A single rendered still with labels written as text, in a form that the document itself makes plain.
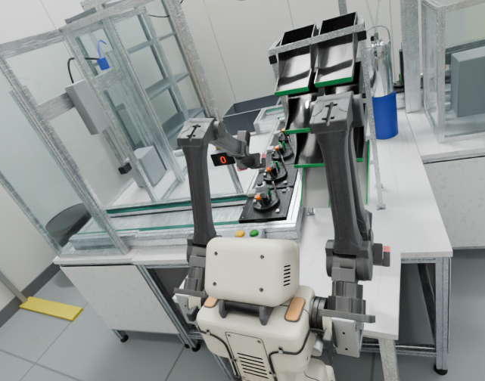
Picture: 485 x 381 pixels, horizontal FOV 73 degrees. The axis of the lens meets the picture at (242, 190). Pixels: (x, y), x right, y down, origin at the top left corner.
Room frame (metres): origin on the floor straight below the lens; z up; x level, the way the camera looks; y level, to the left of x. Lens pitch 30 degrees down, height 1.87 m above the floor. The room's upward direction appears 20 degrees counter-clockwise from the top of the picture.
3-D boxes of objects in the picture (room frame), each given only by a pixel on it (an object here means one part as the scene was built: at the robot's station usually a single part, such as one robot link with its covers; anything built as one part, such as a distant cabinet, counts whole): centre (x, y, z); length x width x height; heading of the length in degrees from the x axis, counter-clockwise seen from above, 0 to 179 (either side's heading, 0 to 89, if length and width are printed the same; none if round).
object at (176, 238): (1.36, 0.22, 0.91); 0.89 x 0.06 x 0.11; 64
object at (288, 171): (1.61, -0.20, 1.01); 0.24 x 0.24 x 0.13; 64
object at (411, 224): (1.78, -0.29, 0.85); 1.50 x 1.41 x 0.03; 64
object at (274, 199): (1.38, -0.09, 0.98); 0.14 x 0.14 x 0.02
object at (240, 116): (3.50, -0.43, 0.73); 0.62 x 0.42 x 0.23; 64
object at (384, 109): (1.84, -0.98, 1.00); 0.16 x 0.16 x 0.27
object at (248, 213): (1.38, -0.09, 0.96); 0.24 x 0.24 x 0.02; 64
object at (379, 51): (1.84, -0.98, 1.32); 0.14 x 0.14 x 0.38
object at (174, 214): (1.53, 0.17, 0.91); 0.84 x 0.28 x 0.10; 64
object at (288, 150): (1.83, -0.31, 1.01); 0.24 x 0.24 x 0.13; 64
